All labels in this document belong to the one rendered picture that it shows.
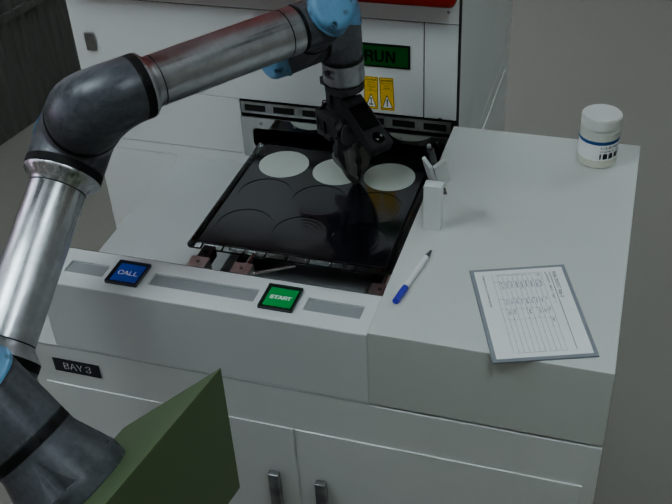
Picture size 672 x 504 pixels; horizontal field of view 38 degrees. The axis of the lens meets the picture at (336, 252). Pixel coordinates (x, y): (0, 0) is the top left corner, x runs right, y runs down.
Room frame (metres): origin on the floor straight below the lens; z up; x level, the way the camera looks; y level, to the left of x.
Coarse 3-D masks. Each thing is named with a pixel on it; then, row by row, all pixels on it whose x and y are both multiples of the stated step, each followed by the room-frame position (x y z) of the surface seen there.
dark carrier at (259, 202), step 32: (256, 160) 1.67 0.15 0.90; (320, 160) 1.66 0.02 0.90; (384, 160) 1.64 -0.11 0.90; (256, 192) 1.55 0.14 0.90; (288, 192) 1.55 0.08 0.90; (320, 192) 1.54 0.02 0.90; (352, 192) 1.53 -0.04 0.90; (384, 192) 1.53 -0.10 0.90; (416, 192) 1.52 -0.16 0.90; (224, 224) 1.45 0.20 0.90; (256, 224) 1.45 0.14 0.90; (288, 224) 1.44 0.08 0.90; (320, 224) 1.43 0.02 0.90; (352, 224) 1.43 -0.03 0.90; (384, 224) 1.42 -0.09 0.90; (320, 256) 1.34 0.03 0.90; (352, 256) 1.33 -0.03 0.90; (384, 256) 1.33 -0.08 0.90
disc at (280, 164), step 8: (280, 152) 1.70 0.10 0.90; (288, 152) 1.69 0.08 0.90; (296, 152) 1.69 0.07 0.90; (264, 160) 1.67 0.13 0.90; (272, 160) 1.67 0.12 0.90; (280, 160) 1.67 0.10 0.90; (288, 160) 1.66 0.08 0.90; (296, 160) 1.66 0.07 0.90; (304, 160) 1.66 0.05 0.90; (264, 168) 1.64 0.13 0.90; (272, 168) 1.64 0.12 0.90; (280, 168) 1.63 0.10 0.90; (288, 168) 1.63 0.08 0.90; (296, 168) 1.63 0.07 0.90; (304, 168) 1.63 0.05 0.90; (272, 176) 1.61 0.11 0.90; (280, 176) 1.60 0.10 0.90; (288, 176) 1.60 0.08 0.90
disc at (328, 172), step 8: (328, 160) 1.65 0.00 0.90; (320, 168) 1.63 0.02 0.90; (328, 168) 1.62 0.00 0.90; (336, 168) 1.62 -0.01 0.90; (320, 176) 1.60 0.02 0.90; (328, 176) 1.59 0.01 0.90; (336, 176) 1.59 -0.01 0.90; (344, 176) 1.59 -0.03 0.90; (328, 184) 1.56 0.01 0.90; (336, 184) 1.56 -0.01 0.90
